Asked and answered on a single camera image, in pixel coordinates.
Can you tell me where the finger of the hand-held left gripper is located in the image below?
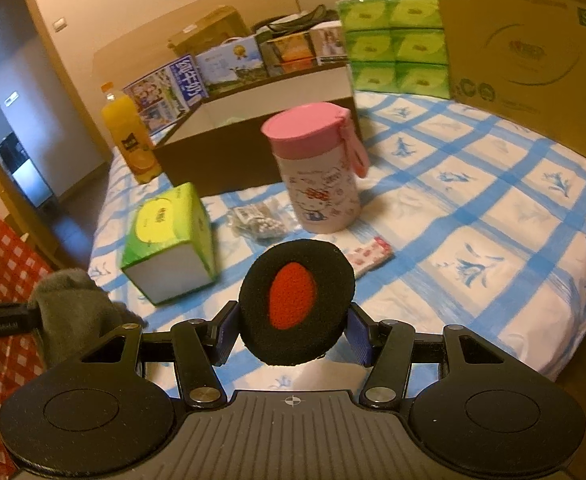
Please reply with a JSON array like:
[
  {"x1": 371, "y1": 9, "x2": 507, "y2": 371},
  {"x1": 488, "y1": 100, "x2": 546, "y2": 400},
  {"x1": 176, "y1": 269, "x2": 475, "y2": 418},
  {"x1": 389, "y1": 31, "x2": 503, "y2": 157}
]
[{"x1": 0, "y1": 301, "x2": 36, "y2": 317}]

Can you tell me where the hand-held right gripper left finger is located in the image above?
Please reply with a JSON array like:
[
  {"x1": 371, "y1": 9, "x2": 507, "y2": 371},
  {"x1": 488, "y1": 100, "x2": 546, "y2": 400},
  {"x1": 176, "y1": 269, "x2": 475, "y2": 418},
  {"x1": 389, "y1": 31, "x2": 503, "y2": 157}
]
[{"x1": 79, "y1": 301, "x2": 242, "y2": 409}]

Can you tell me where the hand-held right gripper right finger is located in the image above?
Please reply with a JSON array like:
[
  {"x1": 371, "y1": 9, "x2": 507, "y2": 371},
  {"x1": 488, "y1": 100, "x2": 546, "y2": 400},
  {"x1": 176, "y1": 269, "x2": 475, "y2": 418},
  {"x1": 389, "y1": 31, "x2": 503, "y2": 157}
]
[{"x1": 345, "y1": 302, "x2": 512, "y2": 409}]

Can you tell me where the dark grey towel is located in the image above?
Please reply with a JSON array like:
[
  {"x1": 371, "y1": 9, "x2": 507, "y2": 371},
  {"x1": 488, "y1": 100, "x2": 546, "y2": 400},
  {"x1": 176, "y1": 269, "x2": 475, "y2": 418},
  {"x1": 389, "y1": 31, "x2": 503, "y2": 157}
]
[{"x1": 27, "y1": 268, "x2": 144, "y2": 372}]

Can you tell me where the round black red pad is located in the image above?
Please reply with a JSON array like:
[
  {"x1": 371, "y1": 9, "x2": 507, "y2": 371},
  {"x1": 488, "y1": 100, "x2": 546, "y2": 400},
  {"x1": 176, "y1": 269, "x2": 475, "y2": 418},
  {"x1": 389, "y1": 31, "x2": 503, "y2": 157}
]
[{"x1": 237, "y1": 240, "x2": 357, "y2": 366}]

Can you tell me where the pink patterned tissue pack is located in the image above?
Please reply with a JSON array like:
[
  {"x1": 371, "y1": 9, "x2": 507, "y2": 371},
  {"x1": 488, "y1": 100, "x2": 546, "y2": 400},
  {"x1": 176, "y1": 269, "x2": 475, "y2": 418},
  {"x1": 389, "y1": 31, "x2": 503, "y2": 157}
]
[{"x1": 350, "y1": 238, "x2": 394, "y2": 277}]

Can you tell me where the clear bag of white beads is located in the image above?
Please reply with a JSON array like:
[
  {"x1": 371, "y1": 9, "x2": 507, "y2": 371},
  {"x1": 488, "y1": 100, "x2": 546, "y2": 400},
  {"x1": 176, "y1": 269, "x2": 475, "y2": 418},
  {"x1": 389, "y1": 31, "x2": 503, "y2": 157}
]
[{"x1": 225, "y1": 199, "x2": 287, "y2": 244}]

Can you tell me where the green tissue box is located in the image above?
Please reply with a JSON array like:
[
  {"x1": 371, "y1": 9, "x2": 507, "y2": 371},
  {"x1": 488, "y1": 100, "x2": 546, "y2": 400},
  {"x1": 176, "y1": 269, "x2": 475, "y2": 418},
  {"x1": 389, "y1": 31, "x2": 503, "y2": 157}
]
[{"x1": 120, "y1": 182, "x2": 218, "y2": 306}]

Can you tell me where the pink lidded cartoon cup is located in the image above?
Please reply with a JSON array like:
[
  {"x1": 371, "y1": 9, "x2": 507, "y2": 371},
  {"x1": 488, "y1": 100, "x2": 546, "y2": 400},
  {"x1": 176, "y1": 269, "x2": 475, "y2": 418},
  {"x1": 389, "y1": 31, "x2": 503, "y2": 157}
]
[{"x1": 261, "y1": 101, "x2": 371, "y2": 235}]

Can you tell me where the blue checked bed sheet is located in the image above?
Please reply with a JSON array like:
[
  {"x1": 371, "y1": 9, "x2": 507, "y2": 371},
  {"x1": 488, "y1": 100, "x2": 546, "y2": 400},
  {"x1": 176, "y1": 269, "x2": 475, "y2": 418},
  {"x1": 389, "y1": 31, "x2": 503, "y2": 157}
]
[{"x1": 88, "y1": 90, "x2": 586, "y2": 392}]

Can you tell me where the orange juice bottle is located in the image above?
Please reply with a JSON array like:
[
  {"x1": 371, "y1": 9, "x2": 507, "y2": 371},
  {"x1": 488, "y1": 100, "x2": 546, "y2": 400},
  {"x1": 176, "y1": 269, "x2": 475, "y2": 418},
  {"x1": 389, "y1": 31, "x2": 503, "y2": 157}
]
[{"x1": 100, "y1": 81, "x2": 163, "y2": 185}]

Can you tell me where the blue milk carton box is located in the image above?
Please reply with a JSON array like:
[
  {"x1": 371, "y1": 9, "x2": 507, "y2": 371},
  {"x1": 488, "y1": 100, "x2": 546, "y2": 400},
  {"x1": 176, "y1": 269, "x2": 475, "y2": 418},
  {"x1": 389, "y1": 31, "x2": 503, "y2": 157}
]
[{"x1": 122, "y1": 53, "x2": 209, "y2": 134}]

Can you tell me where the cow print milk box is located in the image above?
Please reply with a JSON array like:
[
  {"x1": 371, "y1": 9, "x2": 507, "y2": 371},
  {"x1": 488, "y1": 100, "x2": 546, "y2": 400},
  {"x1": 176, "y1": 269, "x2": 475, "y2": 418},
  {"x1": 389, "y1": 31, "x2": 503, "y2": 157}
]
[{"x1": 195, "y1": 40, "x2": 269, "y2": 96}]

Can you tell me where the red octagonal box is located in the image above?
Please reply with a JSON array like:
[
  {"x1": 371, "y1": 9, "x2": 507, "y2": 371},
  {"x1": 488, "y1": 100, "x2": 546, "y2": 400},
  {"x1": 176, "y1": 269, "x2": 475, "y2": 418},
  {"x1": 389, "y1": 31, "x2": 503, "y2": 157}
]
[{"x1": 272, "y1": 57, "x2": 319, "y2": 76}]

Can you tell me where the gold octagonal box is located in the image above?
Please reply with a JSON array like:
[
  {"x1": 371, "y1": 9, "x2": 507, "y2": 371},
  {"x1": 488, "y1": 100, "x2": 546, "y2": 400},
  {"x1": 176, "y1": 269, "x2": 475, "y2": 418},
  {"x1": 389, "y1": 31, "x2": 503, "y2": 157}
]
[{"x1": 267, "y1": 33, "x2": 317, "y2": 61}]

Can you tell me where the pack of green tissue packets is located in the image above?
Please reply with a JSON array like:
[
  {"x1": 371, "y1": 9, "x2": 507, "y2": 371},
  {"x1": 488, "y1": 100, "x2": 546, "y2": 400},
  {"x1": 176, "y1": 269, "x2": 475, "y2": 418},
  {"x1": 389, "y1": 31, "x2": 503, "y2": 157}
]
[{"x1": 335, "y1": 0, "x2": 449, "y2": 100}]

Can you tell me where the white product box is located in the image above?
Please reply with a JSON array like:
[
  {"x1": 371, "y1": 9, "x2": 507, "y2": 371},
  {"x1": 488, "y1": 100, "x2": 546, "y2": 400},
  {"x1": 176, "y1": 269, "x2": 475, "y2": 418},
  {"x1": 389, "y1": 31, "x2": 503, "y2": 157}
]
[{"x1": 309, "y1": 25, "x2": 349, "y2": 65}]

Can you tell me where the brown taped cardboard box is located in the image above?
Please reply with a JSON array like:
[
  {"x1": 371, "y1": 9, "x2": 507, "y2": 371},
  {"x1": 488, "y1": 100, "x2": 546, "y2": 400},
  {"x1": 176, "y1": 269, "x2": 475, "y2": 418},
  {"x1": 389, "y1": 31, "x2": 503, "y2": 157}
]
[{"x1": 166, "y1": 6, "x2": 252, "y2": 59}]

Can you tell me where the black bag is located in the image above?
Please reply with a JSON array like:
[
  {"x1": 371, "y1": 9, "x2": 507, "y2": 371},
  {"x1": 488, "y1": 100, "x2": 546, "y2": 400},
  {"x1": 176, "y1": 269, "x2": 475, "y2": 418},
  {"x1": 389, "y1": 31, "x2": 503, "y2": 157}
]
[{"x1": 250, "y1": 3, "x2": 342, "y2": 36}]

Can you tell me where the large open cardboard box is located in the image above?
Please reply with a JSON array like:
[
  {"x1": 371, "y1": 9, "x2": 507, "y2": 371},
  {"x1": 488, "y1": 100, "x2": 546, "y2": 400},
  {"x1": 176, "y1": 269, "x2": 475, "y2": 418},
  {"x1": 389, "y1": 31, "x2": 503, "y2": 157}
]
[{"x1": 427, "y1": 0, "x2": 586, "y2": 174}]

